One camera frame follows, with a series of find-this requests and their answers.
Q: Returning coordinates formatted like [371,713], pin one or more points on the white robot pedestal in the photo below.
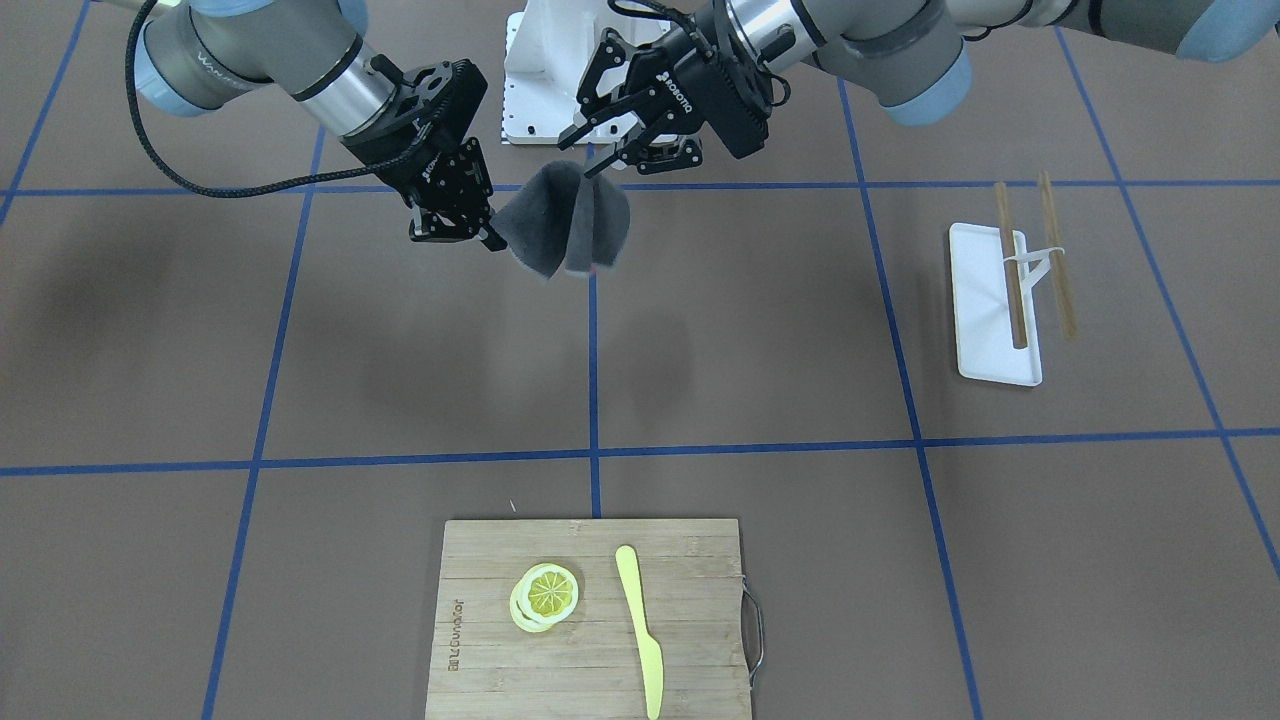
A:
[548,46]

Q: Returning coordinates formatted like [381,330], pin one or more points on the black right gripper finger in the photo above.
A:
[453,223]

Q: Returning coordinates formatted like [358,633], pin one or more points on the white rectangular tray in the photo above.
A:
[983,334]

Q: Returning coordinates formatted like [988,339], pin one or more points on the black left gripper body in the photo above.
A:
[683,66]

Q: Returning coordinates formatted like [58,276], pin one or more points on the yellow lemon slice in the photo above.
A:
[543,597]

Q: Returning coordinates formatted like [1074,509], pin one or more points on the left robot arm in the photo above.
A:
[913,55]

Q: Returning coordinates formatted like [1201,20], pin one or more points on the grey wiping cloth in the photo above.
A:
[563,220]

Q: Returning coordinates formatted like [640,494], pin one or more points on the wooden towel rack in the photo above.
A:
[1023,269]

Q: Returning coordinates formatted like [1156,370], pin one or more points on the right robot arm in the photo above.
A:
[189,58]

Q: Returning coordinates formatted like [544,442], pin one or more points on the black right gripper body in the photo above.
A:
[437,181]

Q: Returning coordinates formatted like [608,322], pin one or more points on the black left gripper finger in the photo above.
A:
[622,79]
[653,146]

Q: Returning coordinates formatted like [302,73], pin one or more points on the yellow plastic knife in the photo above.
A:
[648,648]

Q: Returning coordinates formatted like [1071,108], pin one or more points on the bamboo cutting board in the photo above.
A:
[587,666]

